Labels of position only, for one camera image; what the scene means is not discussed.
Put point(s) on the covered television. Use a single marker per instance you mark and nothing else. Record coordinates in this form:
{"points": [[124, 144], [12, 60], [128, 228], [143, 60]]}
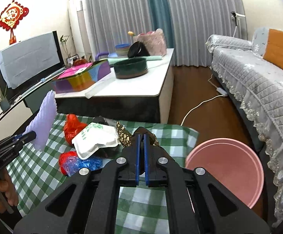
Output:
{"points": [[25, 63]]}

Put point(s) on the grey quilted sofa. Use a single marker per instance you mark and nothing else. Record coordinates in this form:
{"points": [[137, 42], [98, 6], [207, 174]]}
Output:
{"points": [[257, 87]]}

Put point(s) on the white green paper bag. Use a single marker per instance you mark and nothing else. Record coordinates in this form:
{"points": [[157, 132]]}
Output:
{"points": [[94, 137]]}

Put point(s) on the red brown figurine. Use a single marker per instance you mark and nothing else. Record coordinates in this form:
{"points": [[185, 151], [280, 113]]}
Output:
{"points": [[78, 62]]}

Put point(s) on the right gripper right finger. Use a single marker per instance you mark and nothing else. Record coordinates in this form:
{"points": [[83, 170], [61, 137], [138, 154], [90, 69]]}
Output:
{"points": [[196, 201]]}

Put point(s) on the red chinese knot ornament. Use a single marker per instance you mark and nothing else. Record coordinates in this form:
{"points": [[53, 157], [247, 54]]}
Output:
{"points": [[10, 18]]}

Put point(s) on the orange red plastic bag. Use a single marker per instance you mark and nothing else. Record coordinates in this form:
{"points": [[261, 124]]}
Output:
{"points": [[72, 127]]}

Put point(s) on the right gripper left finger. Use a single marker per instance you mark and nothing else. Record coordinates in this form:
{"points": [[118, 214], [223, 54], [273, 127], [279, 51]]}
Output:
{"points": [[87, 201]]}

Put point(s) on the colourful tin box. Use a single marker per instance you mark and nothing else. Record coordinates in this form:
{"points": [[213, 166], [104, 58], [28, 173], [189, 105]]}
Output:
{"points": [[80, 77]]}

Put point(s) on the green checkered cloth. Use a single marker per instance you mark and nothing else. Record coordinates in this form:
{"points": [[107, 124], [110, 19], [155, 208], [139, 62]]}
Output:
{"points": [[141, 209]]}

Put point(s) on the small photo frame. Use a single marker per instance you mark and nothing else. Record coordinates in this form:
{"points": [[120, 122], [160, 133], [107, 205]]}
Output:
{"points": [[71, 59]]}

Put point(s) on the pink patterned basket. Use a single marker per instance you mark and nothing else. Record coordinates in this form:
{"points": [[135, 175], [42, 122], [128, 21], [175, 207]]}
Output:
{"points": [[153, 41]]}

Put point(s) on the white floor lamp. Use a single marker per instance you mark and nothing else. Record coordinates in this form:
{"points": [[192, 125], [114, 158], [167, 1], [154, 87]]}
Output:
{"points": [[236, 17]]}

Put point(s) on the left hand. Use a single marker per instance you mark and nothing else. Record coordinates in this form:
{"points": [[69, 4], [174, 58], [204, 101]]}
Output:
{"points": [[7, 188]]}

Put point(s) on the stacked coloured bowls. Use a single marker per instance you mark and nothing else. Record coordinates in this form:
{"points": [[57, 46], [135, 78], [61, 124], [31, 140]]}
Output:
{"points": [[122, 49]]}

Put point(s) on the teal curtain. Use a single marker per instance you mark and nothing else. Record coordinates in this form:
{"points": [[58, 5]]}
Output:
{"points": [[161, 18]]}

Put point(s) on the white power strip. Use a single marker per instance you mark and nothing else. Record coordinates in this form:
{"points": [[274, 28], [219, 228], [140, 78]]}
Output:
{"points": [[221, 91]]}

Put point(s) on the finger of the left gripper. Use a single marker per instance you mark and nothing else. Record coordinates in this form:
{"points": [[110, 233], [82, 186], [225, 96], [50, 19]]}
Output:
{"points": [[25, 137]]}

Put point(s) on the tv cabinet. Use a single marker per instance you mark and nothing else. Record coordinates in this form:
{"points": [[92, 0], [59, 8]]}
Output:
{"points": [[25, 105]]}

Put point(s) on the pink plastic basin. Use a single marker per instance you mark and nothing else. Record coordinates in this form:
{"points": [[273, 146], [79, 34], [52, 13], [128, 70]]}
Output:
{"points": [[232, 163]]}

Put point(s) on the white black coffee table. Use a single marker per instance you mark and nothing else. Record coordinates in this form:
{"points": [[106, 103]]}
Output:
{"points": [[143, 99]]}

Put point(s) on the blue plastic bag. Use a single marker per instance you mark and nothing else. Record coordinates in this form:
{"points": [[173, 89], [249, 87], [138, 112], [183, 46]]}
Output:
{"points": [[74, 164]]}

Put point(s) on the grey curtain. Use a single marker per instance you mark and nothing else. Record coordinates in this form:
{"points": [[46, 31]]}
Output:
{"points": [[193, 22]]}

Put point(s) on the black bowl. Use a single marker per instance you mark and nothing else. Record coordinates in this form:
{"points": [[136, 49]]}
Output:
{"points": [[137, 49]]}

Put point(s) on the white standing air conditioner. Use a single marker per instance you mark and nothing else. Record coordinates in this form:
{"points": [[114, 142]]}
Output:
{"points": [[80, 27]]}

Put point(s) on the dark green round container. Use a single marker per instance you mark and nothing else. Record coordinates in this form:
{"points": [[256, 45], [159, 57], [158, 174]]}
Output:
{"points": [[130, 68]]}

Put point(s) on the purple foam net sleeve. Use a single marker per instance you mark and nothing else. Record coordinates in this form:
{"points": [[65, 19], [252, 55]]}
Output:
{"points": [[43, 121]]}

